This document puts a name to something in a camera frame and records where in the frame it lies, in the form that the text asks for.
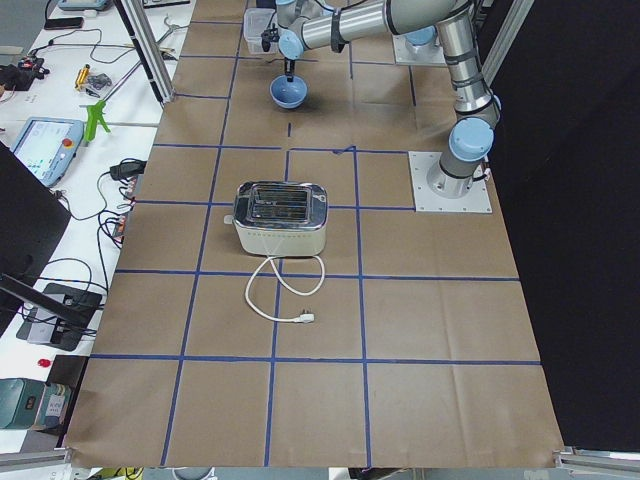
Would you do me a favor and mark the green plastic clamp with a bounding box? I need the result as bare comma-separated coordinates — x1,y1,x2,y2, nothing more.
83,99,111,143

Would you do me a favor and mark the blue bowl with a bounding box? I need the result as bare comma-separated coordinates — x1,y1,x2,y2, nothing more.
270,75,308,109

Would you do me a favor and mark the clear plastic lidded container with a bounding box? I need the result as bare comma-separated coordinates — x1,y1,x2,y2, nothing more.
243,8,278,55

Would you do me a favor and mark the white toaster power cable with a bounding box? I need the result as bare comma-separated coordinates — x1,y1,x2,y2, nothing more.
244,253,326,325

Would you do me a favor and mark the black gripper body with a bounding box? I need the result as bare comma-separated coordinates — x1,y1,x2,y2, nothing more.
284,57,296,73

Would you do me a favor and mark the black power adapter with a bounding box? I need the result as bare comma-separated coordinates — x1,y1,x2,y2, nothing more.
109,158,147,180

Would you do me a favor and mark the black monitor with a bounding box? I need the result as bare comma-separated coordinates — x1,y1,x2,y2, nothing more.
1,145,102,351

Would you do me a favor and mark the blue teach pendant tablet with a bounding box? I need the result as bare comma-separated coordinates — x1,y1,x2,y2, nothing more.
11,117,84,187

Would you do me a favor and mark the yellow screwdriver tool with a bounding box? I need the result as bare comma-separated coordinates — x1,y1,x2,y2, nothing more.
74,64,90,91

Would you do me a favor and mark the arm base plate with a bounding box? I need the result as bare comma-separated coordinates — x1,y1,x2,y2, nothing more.
392,36,446,68
408,151,492,214

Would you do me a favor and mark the aluminium frame post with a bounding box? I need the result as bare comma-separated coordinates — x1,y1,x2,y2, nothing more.
113,0,175,105

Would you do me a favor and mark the cream chrome toaster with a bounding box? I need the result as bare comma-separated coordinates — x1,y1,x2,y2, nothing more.
224,181,328,257

